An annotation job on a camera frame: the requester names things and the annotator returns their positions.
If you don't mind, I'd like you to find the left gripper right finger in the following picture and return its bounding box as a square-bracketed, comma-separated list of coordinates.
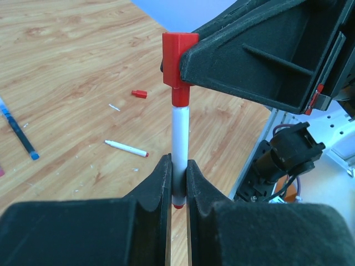
[186, 160, 354, 265]

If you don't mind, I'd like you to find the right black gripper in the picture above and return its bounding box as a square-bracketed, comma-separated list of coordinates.
[180, 1, 354, 115]

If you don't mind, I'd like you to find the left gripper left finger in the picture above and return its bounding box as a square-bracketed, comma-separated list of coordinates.
[1, 155, 172, 265]

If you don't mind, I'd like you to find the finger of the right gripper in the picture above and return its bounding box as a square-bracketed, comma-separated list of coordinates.
[192, 1, 304, 38]

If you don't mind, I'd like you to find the red marker cap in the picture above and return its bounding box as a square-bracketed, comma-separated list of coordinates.
[162, 32, 199, 108]

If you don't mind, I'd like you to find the thin white red-end pen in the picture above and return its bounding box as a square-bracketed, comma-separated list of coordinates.
[171, 106, 190, 208]

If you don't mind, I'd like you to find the blue gel pen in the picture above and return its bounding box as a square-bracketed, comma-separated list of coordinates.
[1, 98, 40, 161]

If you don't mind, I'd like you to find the white pen red end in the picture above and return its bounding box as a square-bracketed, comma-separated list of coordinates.
[104, 140, 149, 157]

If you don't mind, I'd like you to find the red pen cap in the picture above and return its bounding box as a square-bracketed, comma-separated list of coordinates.
[131, 90, 148, 99]

